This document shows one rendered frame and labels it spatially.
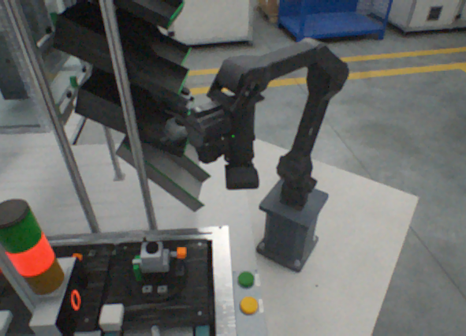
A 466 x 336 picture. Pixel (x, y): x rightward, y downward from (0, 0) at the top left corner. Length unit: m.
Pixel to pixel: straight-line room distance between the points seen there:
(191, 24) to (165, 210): 3.73
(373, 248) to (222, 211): 0.49
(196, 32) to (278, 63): 4.17
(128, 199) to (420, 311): 1.60
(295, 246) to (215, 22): 4.03
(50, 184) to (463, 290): 2.12
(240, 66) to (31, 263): 0.43
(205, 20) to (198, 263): 4.06
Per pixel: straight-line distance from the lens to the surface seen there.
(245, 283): 0.92
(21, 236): 0.53
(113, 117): 0.90
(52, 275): 0.60
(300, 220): 0.94
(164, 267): 0.87
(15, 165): 1.65
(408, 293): 2.25
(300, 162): 0.86
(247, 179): 0.64
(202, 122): 0.60
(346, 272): 1.12
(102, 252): 1.03
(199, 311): 0.88
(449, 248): 2.57
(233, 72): 0.61
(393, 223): 1.30
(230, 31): 4.88
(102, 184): 1.40
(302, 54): 0.70
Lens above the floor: 1.74
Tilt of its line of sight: 40 degrees down
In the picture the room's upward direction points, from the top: straight up
